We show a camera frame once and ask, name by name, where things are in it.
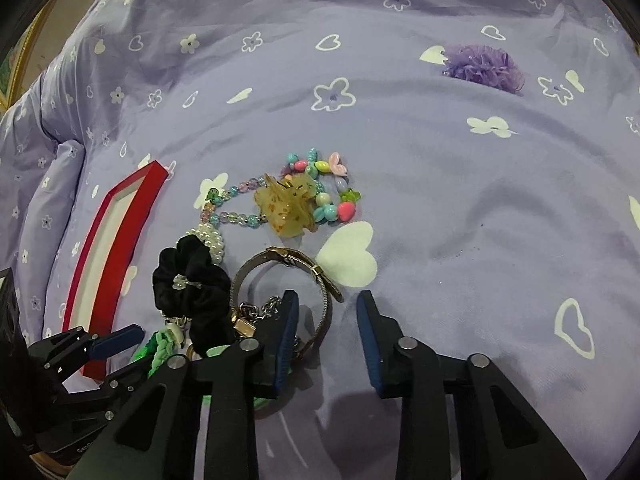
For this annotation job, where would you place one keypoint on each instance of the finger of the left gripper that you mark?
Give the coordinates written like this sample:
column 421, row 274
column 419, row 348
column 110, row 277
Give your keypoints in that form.
column 124, row 382
column 103, row 347

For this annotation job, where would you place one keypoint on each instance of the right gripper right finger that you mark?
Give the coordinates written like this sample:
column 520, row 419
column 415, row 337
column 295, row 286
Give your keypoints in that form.
column 379, row 335

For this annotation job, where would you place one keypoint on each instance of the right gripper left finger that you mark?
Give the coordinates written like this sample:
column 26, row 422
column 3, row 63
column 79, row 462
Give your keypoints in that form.
column 276, row 334

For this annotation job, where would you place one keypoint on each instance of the gold square wrist watch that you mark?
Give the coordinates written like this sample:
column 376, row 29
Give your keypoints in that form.
column 258, row 290

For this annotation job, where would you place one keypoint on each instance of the black velvet scrunchie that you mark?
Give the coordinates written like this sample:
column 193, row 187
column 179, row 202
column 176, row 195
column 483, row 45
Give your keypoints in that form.
column 187, row 284

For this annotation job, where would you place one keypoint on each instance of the yellow translucent hair claw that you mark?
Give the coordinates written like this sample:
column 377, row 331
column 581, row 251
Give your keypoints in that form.
column 288, row 204

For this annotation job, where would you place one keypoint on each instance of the red jewelry tray box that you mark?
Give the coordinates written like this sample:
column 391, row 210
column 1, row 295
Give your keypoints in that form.
column 109, row 245

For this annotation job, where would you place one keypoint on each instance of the purple floral bed duvet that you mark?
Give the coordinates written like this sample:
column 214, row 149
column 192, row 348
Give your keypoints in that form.
column 486, row 221

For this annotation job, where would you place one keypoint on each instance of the gold picture frame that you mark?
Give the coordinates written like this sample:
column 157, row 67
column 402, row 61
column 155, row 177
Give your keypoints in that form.
column 13, row 67

